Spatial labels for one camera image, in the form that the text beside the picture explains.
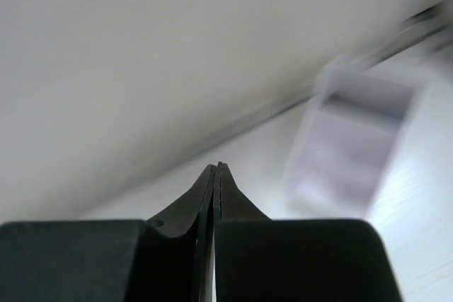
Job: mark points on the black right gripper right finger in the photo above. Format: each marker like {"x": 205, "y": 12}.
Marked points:
{"x": 261, "y": 259}

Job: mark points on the aluminium rail right side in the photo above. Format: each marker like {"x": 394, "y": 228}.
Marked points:
{"x": 424, "y": 38}

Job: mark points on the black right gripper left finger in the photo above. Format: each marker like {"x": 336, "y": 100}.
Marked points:
{"x": 163, "y": 258}

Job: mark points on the white three-compartment organizer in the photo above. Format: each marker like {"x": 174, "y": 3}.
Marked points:
{"x": 349, "y": 135}

